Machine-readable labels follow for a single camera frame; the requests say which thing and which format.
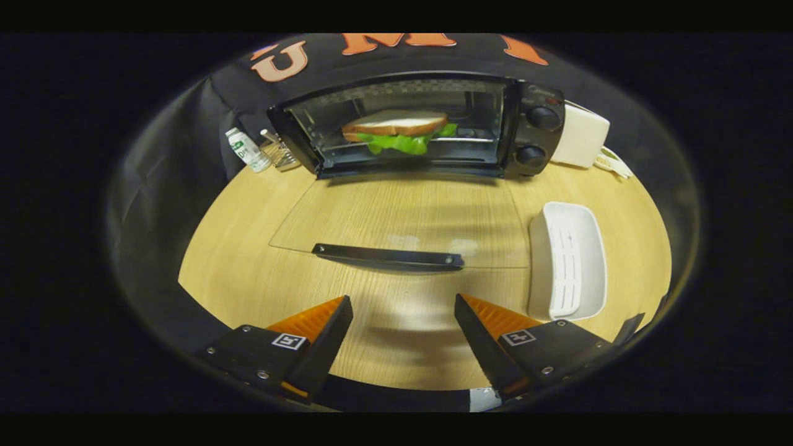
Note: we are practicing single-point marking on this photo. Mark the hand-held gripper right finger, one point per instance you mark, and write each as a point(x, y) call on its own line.
point(482, 347)

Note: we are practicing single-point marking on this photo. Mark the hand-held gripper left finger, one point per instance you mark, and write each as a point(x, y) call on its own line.
point(325, 347)

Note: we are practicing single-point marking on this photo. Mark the black toaster oven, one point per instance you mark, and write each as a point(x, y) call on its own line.
point(542, 133)

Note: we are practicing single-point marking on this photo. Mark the sandwich with lettuce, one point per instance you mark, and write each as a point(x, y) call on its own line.
point(396, 124)

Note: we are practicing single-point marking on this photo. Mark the white toaster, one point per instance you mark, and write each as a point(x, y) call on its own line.
point(582, 136)

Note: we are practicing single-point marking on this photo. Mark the white plastic tray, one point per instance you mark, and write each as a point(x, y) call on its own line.
point(567, 260)

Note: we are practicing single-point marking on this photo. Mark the white bottle green label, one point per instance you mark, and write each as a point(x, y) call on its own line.
point(245, 148)

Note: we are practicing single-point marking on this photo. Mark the small plate with snacks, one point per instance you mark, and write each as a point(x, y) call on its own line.
point(613, 164)

